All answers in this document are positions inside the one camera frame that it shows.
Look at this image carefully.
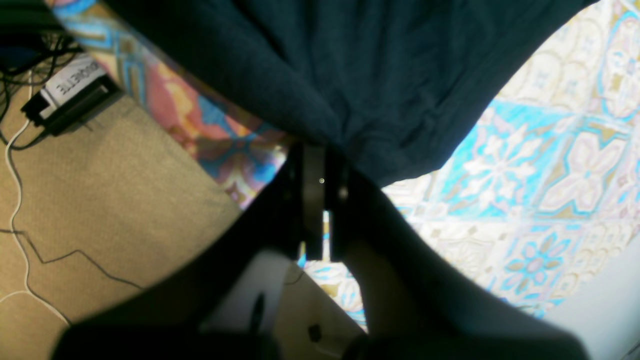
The black white power adapter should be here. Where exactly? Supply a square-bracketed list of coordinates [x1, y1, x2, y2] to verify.
[20, 54, 123, 137]

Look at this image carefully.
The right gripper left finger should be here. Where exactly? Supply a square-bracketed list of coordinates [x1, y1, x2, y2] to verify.
[52, 144, 326, 360]

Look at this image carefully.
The patterned tablecloth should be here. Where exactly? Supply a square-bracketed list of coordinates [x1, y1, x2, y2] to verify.
[46, 0, 639, 318]

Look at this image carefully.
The white cable on floor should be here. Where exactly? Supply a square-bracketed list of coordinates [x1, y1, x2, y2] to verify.
[0, 70, 72, 327]

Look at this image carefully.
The black t-shirt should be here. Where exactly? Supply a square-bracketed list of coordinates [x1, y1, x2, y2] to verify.
[106, 0, 594, 187]

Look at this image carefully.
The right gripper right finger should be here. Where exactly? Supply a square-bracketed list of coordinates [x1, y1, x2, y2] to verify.
[326, 148, 588, 360]

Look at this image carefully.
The bundle of black cables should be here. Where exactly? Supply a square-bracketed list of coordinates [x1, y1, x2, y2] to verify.
[0, 0, 86, 151]

